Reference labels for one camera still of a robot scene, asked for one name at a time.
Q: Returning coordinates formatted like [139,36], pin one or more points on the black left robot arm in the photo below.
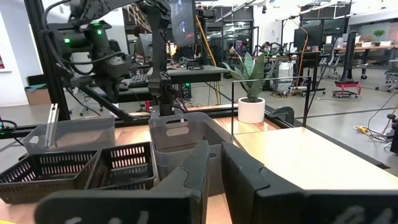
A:
[157,46]

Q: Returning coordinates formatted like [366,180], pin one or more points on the grey office chair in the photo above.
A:
[329,59]
[391,74]

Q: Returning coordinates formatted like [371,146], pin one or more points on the cardboard box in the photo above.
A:
[38,96]

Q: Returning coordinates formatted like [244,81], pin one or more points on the black headphones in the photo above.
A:
[195,67]

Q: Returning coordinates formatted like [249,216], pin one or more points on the black keyboard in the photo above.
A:
[138,81]

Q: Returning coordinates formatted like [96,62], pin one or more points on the person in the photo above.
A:
[266,46]

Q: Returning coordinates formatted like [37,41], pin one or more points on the grey translucent plastic basket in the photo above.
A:
[77,137]
[158,130]
[217,183]

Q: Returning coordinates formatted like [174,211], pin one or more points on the small potted desk plant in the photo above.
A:
[378,35]

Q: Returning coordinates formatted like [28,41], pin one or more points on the black computer tower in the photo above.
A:
[186,90]

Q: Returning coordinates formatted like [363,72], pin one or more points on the long wooden desk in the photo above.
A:
[373,48]

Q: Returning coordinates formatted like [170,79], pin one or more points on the large black screen on stand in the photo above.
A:
[308,35]

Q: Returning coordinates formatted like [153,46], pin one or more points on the red wheeled cart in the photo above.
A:
[346,85]

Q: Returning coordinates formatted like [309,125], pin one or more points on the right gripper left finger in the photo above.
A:
[186,174]

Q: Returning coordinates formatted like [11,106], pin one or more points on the black pedestal stand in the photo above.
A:
[349,56]

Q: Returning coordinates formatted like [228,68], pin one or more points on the black mesh plastic basket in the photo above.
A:
[121,174]
[18,193]

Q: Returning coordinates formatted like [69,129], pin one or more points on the black computer monitor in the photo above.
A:
[183,21]

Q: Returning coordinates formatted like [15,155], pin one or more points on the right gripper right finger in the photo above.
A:
[242,180]

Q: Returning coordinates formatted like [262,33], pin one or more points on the grey office desk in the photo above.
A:
[202,74]

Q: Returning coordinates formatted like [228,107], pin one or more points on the snake plant in white pot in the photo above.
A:
[251,110]

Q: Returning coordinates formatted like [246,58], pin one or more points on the grey frame bracket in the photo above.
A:
[283,115]

